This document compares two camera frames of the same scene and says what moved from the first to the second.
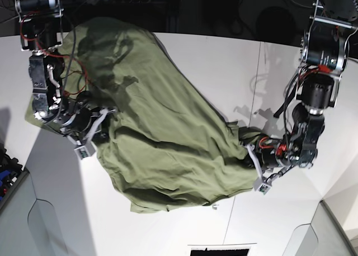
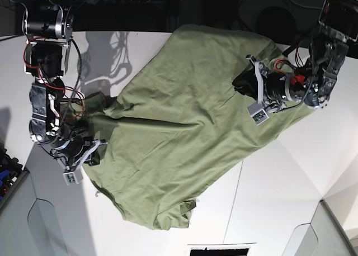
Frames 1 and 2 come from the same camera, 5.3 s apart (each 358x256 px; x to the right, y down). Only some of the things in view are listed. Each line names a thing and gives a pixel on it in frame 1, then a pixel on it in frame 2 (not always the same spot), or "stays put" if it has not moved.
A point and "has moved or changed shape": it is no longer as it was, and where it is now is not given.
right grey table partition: (324, 236) stays put
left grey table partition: (29, 226) stays put
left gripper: (85, 118) -> (70, 150)
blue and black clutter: (10, 169) stays put
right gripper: (267, 153) -> (274, 89)
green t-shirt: (164, 144) has moved or changed shape
